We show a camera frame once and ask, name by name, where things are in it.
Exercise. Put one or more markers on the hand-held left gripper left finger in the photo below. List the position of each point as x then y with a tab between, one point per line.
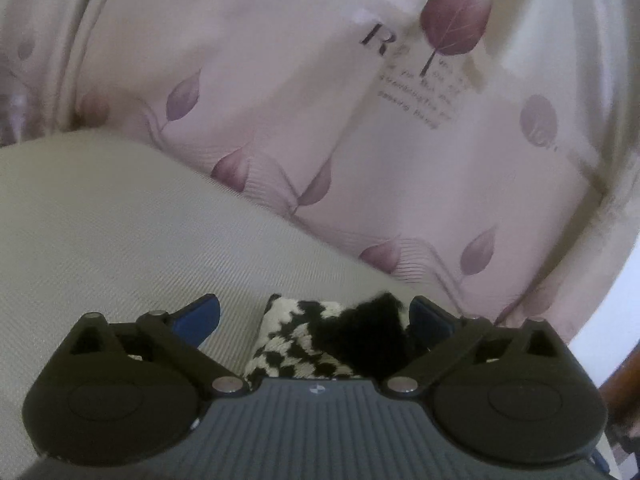
196	321

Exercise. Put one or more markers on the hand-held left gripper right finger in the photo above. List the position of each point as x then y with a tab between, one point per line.
430	321

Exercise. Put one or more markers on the black and white striped sweater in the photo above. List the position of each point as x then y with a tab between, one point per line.
300	340

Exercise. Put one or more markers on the pink leaf print curtain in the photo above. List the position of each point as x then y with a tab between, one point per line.
350	135

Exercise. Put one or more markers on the brown wooden door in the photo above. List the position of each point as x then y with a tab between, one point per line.
622	400

